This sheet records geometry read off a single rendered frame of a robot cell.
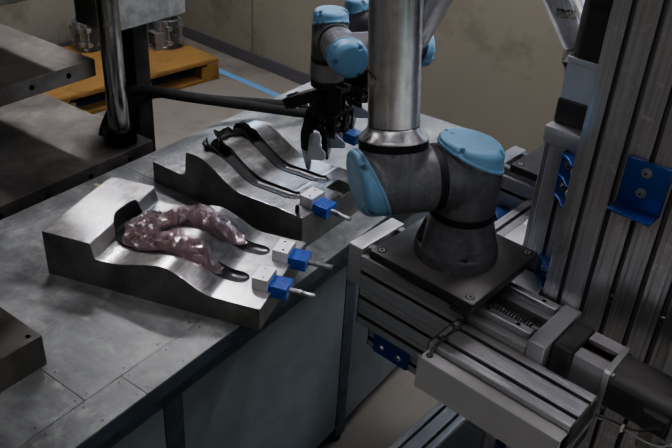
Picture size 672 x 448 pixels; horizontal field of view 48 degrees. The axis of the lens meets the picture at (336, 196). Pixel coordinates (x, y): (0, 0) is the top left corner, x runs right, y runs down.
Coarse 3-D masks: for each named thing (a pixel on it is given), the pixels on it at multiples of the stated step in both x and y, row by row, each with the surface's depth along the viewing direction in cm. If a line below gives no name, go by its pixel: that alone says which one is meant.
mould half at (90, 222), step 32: (96, 192) 174; (128, 192) 175; (64, 224) 162; (96, 224) 163; (64, 256) 161; (96, 256) 159; (128, 256) 159; (160, 256) 157; (224, 256) 163; (256, 256) 166; (128, 288) 159; (160, 288) 156; (192, 288) 153; (224, 288) 155; (224, 320) 154; (256, 320) 152
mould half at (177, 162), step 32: (256, 128) 203; (160, 160) 200; (192, 160) 189; (224, 160) 189; (256, 160) 194; (288, 160) 198; (192, 192) 194; (224, 192) 186; (256, 192) 184; (256, 224) 184; (288, 224) 177; (320, 224) 181
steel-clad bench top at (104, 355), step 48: (0, 240) 175; (336, 240) 183; (0, 288) 160; (48, 288) 161; (96, 288) 162; (48, 336) 148; (96, 336) 149; (144, 336) 149; (192, 336) 150; (48, 384) 137; (96, 384) 138; (144, 384) 138; (0, 432) 127; (48, 432) 128; (96, 432) 128
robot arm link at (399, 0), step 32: (384, 0) 114; (416, 0) 115; (384, 32) 116; (416, 32) 116; (384, 64) 117; (416, 64) 118; (384, 96) 119; (416, 96) 120; (384, 128) 120; (416, 128) 122; (352, 160) 124; (384, 160) 120; (416, 160) 121; (352, 192) 129; (384, 192) 120; (416, 192) 122
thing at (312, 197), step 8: (304, 192) 178; (312, 192) 178; (320, 192) 179; (304, 200) 177; (312, 200) 176; (320, 200) 178; (328, 200) 178; (312, 208) 177; (320, 208) 176; (328, 208) 175; (336, 208) 178; (320, 216) 177; (328, 216) 176; (344, 216) 175
